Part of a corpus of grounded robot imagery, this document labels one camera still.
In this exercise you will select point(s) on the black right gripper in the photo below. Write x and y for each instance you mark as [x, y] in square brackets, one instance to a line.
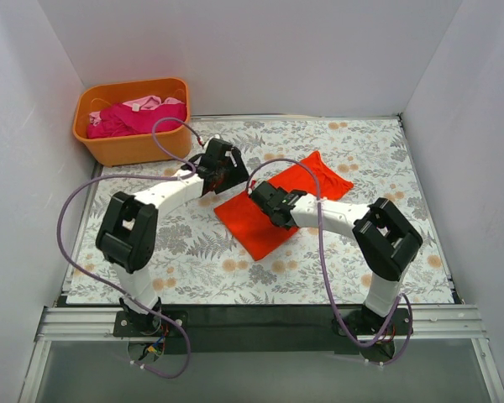
[260, 195]

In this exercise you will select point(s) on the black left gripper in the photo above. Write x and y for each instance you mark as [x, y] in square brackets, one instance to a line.
[233, 169]

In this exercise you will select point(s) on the orange t shirt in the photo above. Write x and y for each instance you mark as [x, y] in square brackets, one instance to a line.
[254, 230]

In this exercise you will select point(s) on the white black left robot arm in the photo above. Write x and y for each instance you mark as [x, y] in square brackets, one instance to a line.
[128, 232]

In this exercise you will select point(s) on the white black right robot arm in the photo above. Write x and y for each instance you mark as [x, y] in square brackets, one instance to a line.
[387, 241]

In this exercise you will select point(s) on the floral patterned table mat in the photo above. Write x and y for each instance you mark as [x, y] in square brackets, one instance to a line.
[197, 260]

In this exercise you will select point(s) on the orange plastic bin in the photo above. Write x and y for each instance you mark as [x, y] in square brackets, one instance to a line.
[137, 148]

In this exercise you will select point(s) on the light pink t shirt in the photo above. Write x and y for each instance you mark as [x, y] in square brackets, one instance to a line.
[148, 103]

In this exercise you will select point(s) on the magenta t shirt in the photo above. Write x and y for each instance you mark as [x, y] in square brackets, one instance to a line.
[121, 120]

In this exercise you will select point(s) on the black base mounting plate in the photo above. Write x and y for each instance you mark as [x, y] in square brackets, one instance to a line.
[279, 341]

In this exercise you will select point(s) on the aluminium frame rail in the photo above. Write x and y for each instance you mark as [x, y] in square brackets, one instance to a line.
[98, 323]

